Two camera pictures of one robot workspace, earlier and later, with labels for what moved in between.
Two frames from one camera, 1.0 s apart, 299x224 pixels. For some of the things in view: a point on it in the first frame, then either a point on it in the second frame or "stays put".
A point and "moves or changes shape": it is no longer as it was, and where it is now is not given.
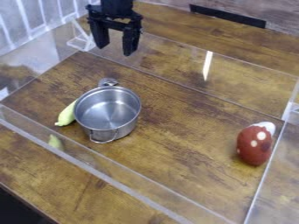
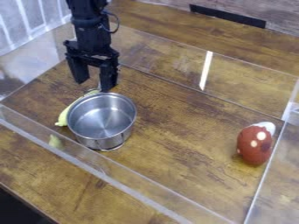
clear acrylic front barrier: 56,182 stays put
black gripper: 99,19 -> 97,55
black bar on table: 228,16 stays put
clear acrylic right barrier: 275,206 stays put
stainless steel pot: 107,110 moves or changes shape
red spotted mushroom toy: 253,143 stays put
